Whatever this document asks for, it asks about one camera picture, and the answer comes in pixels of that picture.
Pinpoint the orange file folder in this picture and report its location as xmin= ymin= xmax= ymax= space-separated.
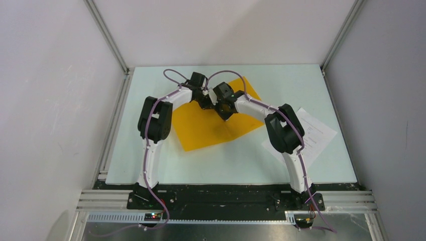
xmin=172 ymin=76 xmax=265 ymax=152

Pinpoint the white paper sheet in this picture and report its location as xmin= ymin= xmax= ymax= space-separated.
xmin=262 ymin=107 xmax=338 ymax=169

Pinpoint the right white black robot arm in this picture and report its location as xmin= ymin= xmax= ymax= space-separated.
xmin=208 ymin=82 xmax=325 ymax=211

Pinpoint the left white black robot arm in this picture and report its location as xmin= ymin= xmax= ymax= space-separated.
xmin=137 ymin=72 xmax=214 ymax=209

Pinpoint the left controller board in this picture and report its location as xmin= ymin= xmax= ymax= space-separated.
xmin=144 ymin=212 xmax=162 ymax=221

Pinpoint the controller board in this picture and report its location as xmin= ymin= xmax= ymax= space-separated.
xmin=144 ymin=212 xmax=162 ymax=221
xmin=294 ymin=218 xmax=313 ymax=229

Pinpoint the right controller board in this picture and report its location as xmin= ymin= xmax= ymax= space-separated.
xmin=294 ymin=218 xmax=313 ymax=229

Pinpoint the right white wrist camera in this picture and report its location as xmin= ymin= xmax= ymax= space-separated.
xmin=203 ymin=88 xmax=218 ymax=105

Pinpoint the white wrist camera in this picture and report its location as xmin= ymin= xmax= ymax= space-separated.
xmin=203 ymin=88 xmax=218 ymax=105
xmin=201 ymin=79 xmax=207 ymax=89

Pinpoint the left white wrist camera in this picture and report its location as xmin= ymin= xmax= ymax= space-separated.
xmin=201 ymin=79 xmax=207 ymax=89

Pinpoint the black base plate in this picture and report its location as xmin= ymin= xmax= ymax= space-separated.
xmin=79 ymin=183 xmax=361 ymax=223

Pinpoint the left aluminium corner post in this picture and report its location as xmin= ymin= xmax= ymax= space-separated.
xmin=83 ymin=0 xmax=129 ymax=75

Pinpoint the aluminium corner post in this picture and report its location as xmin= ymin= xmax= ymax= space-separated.
xmin=321 ymin=0 xmax=366 ymax=75
xmin=83 ymin=0 xmax=129 ymax=75

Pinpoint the aluminium frame rail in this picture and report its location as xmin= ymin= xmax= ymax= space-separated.
xmin=67 ymin=185 xmax=388 ymax=240

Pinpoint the right aluminium corner post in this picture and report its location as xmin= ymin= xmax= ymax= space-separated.
xmin=321 ymin=0 xmax=366 ymax=75

